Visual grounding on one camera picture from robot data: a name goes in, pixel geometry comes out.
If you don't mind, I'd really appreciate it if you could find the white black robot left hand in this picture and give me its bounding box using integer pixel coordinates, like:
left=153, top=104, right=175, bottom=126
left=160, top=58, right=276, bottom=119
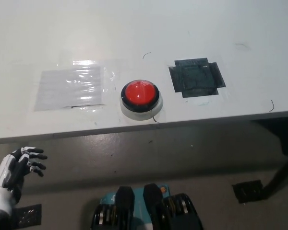
left=0, top=146, right=48, bottom=205

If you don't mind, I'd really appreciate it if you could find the red dome push button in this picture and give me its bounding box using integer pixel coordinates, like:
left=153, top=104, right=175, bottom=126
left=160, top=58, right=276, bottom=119
left=119, top=80, right=164, bottom=121

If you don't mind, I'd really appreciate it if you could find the black tape patch on desk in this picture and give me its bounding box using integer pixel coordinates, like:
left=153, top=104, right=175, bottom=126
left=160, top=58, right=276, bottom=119
left=168, top=57, right=226, bottom=98

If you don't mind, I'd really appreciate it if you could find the black floor tape patch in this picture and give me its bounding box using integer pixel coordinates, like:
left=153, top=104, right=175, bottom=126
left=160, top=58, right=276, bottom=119
left=232, top=179, right=267, bottom=204
left=11, top=203, right=43, bottom=228

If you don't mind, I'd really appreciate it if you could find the grey sheet under clear tape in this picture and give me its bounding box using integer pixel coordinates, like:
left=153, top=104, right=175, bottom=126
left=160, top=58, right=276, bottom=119
left=33, top=60, right=116, bottom=113

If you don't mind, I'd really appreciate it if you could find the black table leg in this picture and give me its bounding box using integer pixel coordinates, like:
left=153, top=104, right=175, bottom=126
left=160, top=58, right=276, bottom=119
left=263, top=148, right=288, bottom=201

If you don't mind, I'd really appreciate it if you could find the dark table underframe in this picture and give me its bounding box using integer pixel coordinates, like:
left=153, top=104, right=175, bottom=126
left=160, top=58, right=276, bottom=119
left=252, top=110, right=288, bottom=155

